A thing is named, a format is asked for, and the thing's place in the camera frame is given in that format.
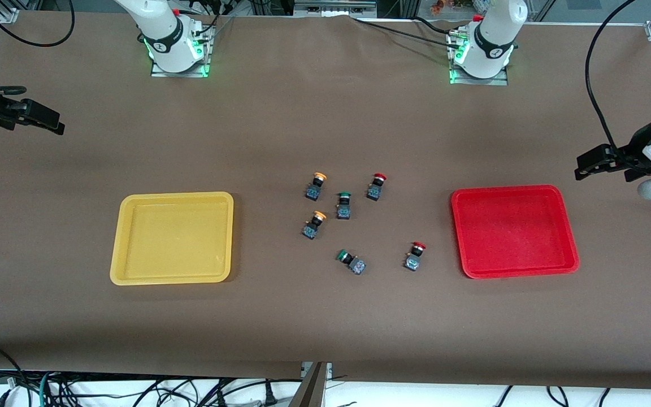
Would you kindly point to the grey metal box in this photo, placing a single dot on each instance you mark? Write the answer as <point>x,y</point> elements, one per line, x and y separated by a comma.
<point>331,8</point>

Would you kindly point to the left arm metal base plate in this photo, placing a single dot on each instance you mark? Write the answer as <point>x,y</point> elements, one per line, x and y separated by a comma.
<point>484,82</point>

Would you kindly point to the metal table post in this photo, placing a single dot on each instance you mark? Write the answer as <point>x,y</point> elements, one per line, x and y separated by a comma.
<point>311,390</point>

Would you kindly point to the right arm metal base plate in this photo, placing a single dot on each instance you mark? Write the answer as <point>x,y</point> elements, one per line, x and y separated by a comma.
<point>181,74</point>

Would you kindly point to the yellow push button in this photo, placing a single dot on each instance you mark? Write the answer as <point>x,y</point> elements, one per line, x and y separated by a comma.
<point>314,225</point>
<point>316,187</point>

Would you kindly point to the red plastic tray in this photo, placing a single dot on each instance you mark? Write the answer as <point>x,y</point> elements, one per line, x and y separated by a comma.
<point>515,232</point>

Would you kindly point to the orange colourful object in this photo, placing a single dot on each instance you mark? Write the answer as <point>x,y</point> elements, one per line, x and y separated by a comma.
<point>438,5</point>

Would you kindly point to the red push button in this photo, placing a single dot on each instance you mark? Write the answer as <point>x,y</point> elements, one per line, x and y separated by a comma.
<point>414,257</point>
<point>376,188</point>

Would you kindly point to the black power plug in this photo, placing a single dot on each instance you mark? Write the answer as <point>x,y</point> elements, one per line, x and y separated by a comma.
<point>269,395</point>

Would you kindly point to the yellow plastic tray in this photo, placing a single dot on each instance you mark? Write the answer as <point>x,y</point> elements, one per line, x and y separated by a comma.
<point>173,240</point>

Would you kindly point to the brown table cover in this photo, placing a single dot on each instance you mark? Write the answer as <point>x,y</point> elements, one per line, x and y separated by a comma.
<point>303,113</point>

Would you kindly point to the green push button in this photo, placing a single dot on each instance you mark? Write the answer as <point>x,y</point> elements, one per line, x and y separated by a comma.
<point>343,206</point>
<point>352,262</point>

